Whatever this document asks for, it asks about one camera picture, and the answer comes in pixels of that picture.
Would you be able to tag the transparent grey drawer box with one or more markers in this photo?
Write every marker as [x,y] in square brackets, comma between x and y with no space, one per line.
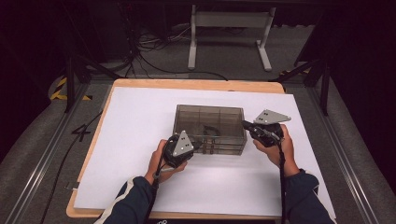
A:
[218,115]

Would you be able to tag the person's right hand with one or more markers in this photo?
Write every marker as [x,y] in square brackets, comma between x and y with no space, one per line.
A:
[288,155]

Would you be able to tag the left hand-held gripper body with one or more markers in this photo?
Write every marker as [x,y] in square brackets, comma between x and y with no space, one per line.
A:
[182,147]

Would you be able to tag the metal floor rail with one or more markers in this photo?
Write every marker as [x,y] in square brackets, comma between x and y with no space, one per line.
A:
[345,158]
[46,152]

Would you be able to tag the black metal stand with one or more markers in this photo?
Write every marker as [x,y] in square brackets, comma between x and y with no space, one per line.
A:
[70,84]
[325,90]

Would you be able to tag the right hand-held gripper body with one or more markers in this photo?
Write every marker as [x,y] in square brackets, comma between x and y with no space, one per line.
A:
[269,133]

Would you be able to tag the white metal table frame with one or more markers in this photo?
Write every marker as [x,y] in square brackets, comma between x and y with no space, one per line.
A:
[193,46]

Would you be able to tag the person's left hand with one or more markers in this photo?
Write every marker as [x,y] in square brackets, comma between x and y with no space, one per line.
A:
[155,169]

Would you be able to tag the white paper sheet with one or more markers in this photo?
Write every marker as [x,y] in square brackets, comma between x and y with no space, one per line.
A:
[124,140]

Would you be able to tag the yellow and black floor tape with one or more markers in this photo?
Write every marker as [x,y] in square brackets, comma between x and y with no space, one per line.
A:
[59,88]

